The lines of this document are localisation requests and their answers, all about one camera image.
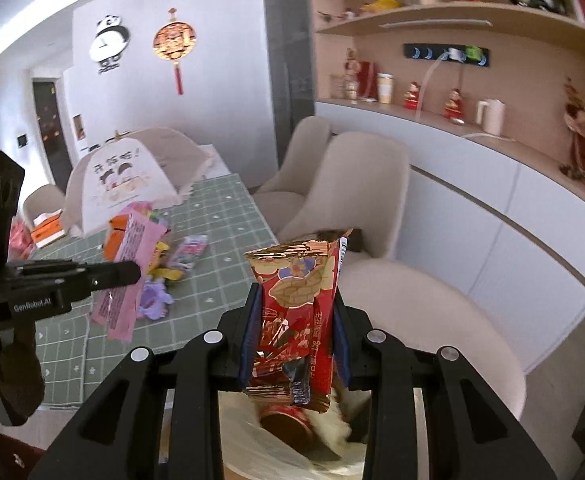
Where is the orange box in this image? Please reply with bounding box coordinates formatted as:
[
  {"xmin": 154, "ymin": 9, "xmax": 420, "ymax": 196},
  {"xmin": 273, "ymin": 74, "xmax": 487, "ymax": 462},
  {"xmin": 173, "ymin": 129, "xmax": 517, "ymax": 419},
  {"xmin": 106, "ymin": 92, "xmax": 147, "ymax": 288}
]
[{"xmin": 30, "ymin": 212, "xmax": 66, "ymax": 248}]

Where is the person's left hand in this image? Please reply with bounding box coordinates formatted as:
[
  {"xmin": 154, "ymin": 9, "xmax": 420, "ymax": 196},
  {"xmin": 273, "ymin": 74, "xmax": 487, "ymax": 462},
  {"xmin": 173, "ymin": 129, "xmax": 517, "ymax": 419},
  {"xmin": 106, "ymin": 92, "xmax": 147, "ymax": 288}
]
[{"xmin": 0, "ymin": 327, "xmax": 43, "ymax": 426}]

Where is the wooden wall shelf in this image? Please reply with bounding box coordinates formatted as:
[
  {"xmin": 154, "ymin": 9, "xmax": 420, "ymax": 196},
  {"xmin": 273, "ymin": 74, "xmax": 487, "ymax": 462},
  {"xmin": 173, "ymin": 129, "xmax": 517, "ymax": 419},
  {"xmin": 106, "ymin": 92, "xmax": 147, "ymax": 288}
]
[{"xmin": 310, "ymin": 0, "xmax": 585, "ymax": 201}]

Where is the red can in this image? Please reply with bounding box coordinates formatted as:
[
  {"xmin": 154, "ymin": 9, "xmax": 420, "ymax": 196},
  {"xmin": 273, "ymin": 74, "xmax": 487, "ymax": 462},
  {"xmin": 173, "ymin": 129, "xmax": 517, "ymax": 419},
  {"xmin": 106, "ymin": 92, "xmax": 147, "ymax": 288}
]
[{"xmin": 260, "ymin": 405, "xmax": 318, "ymax": 448}]

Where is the white sideboard cabinet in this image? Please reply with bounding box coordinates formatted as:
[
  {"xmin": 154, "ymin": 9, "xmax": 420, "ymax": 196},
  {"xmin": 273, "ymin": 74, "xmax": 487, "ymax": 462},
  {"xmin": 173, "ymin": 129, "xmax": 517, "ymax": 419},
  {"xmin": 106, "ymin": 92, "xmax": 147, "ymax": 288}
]
[{"xmin": 315, "ymin": 97, "xmax": 585, "ymax": 376}]

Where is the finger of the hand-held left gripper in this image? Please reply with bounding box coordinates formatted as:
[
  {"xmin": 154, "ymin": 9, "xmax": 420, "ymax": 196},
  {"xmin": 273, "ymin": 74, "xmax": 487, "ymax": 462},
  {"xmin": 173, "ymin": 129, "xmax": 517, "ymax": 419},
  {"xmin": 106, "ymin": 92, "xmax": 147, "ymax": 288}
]
[{"xmin": 70, "ymin": 260, "xmax": 142, "ymax": 293}]

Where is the orange snack packet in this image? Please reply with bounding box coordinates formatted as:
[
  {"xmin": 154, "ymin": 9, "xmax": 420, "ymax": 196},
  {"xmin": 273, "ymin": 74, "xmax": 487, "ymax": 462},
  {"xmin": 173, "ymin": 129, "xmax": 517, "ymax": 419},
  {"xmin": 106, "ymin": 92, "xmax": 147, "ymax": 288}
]
[{"xmin": 103, "ymin": 214, "xmax": 133, "ymax": 262}]

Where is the white mug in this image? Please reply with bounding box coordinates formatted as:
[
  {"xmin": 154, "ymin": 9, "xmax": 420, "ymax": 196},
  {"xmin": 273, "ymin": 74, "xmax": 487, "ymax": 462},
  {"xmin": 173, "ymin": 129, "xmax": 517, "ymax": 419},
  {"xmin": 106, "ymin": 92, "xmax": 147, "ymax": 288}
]
[{"xmin": 475, "ymin": 99, "xmax": 506, "ymax": 136}]

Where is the white pink candy packet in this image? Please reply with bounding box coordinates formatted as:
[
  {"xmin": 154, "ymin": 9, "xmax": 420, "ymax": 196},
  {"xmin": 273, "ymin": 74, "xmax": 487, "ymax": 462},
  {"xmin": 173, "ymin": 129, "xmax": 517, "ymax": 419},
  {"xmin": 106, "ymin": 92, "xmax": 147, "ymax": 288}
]
[{"xmin": 165, "ymin": 235, "xmax": 209, "ymax": 273}]

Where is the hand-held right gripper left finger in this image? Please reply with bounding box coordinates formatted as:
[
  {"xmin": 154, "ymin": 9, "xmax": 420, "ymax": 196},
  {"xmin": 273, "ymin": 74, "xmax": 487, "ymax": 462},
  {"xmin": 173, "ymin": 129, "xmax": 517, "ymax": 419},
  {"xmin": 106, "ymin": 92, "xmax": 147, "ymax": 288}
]
[{"xmin": 37, "ymin": 285, "xmax": 268, "ymax": 480}]

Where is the dark door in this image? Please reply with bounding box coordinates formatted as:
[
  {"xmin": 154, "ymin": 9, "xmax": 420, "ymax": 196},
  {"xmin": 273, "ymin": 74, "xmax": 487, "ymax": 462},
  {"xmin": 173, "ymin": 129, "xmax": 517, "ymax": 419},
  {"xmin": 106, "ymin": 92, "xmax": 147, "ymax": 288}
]
[{"xmin": 32, "ymin": 77, "xmax": 73, "ymax": 181}]

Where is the beige mesh food cover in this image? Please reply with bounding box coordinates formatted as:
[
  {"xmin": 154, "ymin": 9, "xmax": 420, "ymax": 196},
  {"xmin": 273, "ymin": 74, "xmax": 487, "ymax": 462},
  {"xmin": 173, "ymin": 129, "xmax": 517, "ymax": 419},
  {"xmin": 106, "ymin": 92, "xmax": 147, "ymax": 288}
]
[{"xmin": 61, "ymin": 127, "xmax": 218, "ymax": 238}]

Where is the red knot wall ornament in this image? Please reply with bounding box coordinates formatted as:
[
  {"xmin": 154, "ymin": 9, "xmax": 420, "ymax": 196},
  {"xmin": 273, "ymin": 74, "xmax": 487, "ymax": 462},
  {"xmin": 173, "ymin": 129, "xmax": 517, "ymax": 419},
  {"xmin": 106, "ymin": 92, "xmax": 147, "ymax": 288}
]
[{"xmin": 152, "ymin": 8, "xmax": 196, "ymax": 96}]

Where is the yellow wrapper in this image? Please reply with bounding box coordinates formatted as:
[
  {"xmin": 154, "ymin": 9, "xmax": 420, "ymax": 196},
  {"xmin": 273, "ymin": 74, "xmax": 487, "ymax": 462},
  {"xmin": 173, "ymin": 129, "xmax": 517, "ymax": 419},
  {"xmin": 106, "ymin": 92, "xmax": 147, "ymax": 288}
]
[{"xmin": 147, "ymin": 242, "xmax": 184, "ymax": 283}]

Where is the beige plastic bag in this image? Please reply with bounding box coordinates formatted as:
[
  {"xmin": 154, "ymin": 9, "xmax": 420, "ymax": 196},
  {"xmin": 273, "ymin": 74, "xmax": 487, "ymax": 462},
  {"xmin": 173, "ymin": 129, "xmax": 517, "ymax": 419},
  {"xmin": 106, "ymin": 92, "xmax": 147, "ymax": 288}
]
[{"xmin": 220, "ymin": 385, "xmax": 373, "ymax": 480}]

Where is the panda wall clock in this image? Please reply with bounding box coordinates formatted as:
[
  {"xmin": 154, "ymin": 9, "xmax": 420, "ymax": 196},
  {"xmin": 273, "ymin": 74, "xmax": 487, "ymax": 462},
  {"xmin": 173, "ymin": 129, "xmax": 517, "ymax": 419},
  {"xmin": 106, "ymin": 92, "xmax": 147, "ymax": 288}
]
[{"xmin": 89, "ymin": 14, "xmax": 131, "ymax": 73}]

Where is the green checked tablecloth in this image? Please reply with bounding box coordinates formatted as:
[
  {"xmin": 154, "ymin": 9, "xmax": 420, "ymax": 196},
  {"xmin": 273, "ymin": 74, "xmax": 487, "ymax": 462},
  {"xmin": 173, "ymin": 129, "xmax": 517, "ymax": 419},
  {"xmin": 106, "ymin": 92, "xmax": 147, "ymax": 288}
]
[{"xmin": 27, "ymin": 172, "xmax": 279, "ymax": 408}]

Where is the red snack packet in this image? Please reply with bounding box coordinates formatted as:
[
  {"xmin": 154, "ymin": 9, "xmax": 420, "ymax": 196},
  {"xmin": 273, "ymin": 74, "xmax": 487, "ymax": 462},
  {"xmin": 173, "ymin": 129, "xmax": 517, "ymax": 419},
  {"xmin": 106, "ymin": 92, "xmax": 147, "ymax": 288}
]
[{"xmin": 244, "ymin": 227, "xmax": 354, "ymax": 413}]

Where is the beige dining chair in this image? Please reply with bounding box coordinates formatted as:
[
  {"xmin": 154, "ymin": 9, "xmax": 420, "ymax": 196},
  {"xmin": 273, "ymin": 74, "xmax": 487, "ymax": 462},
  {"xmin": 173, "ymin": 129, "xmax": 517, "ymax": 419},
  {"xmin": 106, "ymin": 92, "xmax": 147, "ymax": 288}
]
[
  {"xmin": 252, "ymin": 116, "xmax": 333, "ymax": 221},
  {"xmin": 22, "ymin": 184, "xmax": 68, "ymax": 231},
  {"xmin": 277, "ymin": 132, "xmax": 411, "ymax": 266},
  {"xmin": 323, "ymin": 257, "xmax": 528, "ymax": 480}
]

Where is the white cable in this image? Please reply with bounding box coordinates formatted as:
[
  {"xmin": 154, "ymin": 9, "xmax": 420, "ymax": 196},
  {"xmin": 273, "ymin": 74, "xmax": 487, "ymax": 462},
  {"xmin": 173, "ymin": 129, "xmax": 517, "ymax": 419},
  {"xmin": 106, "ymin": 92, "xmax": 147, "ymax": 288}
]
[{"xmin": 415, "ymin": 55, "xmax": 513, "ymax": 143}]

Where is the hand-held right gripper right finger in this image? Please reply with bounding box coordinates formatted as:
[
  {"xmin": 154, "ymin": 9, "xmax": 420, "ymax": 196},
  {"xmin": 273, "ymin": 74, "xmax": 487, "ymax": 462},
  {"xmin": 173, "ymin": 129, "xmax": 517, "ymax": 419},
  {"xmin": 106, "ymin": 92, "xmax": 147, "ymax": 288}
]
[{"xmin": 333, "ymin": 291, "xmax": 558, "ymax": 480}]

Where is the red doll figurine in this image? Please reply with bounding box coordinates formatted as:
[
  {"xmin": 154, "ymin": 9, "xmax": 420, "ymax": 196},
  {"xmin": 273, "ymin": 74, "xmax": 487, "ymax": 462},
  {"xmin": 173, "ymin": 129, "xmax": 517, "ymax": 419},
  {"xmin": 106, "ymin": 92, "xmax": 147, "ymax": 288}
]
[
  {"xmin": 443, "ymin": 88, "xmax": 466, "ymax": 121},
  {"xmin": 403, "ymin": 81, "xmax": 423, "ymax": 110}
]

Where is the pink snack packet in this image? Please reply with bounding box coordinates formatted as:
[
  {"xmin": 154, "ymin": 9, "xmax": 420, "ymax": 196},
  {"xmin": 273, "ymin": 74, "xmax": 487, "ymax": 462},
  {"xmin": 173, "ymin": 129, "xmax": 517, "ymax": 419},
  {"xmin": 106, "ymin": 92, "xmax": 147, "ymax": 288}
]
[{"xmin": 88, "ymin": 210, "xmax": 166, "ymax": 343}]

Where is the black power strip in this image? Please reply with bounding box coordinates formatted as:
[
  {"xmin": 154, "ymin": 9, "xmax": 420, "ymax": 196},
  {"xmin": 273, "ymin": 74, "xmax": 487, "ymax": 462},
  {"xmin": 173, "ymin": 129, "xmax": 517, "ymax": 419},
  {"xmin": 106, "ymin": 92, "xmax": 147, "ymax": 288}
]
[{"xmin": 404, "ymin": 42, "xmax": 488, "ymax": 68}]

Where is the tall red box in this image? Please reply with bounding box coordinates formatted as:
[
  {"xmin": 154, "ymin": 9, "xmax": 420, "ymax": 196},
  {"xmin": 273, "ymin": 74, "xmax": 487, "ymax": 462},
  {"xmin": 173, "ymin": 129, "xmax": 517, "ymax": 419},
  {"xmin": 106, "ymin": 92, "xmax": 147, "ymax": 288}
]
[{"xmin": 357, "ymin": 61, "xmax": 378, "ymax": 101}]

